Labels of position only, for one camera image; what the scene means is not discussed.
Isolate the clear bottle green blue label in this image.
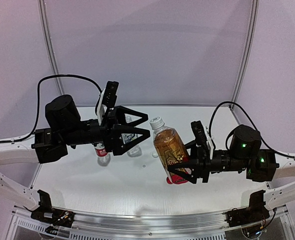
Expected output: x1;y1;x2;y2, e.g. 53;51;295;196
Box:
122;115;142;158

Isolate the clear bottle red label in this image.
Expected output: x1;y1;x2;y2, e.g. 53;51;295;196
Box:
94;143;111;167

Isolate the amber tea bottle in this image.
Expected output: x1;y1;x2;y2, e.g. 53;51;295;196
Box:
153;126;189;185

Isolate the blue white bottle cap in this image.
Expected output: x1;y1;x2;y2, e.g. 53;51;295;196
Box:
152;152;158;158

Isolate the white tea bottle cap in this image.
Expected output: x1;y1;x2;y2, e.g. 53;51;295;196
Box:
149;116;165;130

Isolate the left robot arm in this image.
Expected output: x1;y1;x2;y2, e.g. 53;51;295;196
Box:
0;93;151;213

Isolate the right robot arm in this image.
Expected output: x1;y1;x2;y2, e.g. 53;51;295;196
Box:
167;121;295;210

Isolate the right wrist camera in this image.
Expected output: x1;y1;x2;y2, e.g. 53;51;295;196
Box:
191;120;215;161

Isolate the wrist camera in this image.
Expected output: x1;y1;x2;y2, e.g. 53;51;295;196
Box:
95;81;119;125
191;120;215;161

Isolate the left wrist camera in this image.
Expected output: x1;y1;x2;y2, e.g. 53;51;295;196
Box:
95;81;119;125

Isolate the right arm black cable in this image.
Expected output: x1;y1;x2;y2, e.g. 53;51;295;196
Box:
208;101;295;160

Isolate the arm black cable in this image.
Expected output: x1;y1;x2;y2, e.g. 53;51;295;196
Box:
208;101;295;160
0;74;103;146

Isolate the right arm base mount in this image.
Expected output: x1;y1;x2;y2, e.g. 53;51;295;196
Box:
224;190;270;228

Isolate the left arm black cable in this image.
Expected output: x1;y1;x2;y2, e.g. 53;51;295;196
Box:
0;74;103;146

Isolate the aluminium front rail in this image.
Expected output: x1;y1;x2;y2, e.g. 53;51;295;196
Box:
5;207;295;240

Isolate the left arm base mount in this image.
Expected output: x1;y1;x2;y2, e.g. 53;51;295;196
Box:
30;190;75;235

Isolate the left aluminium frame post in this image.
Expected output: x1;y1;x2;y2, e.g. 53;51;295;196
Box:
38;0;70;111

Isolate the aluminium frame post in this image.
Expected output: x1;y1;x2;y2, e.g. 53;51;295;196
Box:
38;0;70;111
231;0;260;103

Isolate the right aluminium frame post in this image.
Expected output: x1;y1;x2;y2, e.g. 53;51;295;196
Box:
231;0;260;103

